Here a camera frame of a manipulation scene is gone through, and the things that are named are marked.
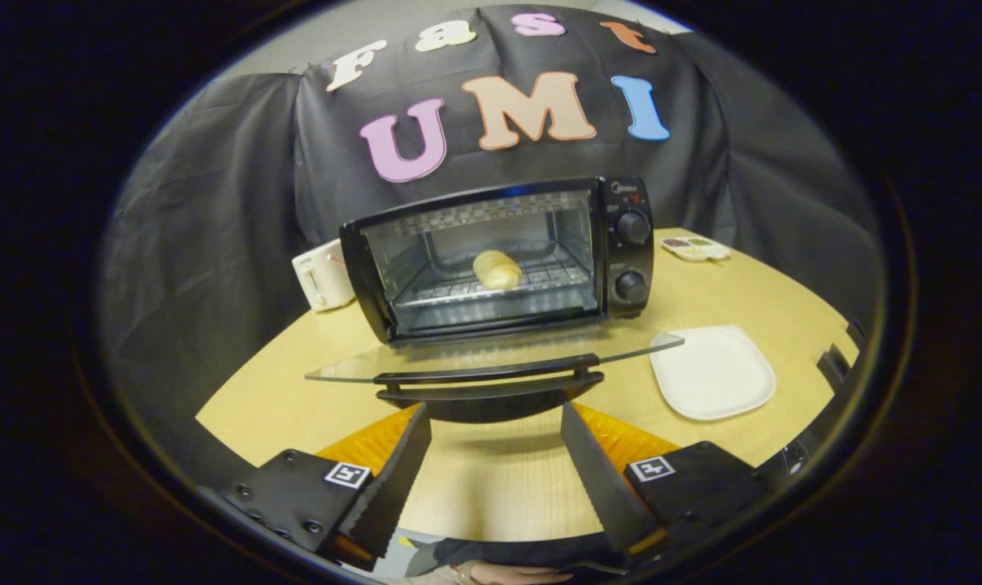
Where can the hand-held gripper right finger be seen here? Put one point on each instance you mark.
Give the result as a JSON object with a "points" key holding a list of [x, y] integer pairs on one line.
{"points": [[605, 487]]}

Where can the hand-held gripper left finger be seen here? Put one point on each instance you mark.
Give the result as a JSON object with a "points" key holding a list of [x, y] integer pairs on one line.
{"points": [[385, 487]]}

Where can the black toaster oven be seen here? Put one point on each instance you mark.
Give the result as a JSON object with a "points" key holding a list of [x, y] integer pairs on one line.
{"points": [[629, 260]]}

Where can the golden bread roll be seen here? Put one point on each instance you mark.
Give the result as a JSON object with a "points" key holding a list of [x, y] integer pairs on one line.
{"points": [[497, 270]]}

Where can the white pop-up toaster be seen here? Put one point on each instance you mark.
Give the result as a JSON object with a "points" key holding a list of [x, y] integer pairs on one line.
{"points": [[320, 280]]}

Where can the white square plate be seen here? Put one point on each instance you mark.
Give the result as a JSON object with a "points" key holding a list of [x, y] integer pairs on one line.
{"points": [[712, 374]]}

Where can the white divided condiment dish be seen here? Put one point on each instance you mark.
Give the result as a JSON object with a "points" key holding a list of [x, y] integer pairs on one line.
{"points": [[694, 249]]}

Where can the black backdrop cloth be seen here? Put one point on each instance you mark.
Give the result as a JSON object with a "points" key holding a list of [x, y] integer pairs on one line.
{"points": [[215, 203]]}

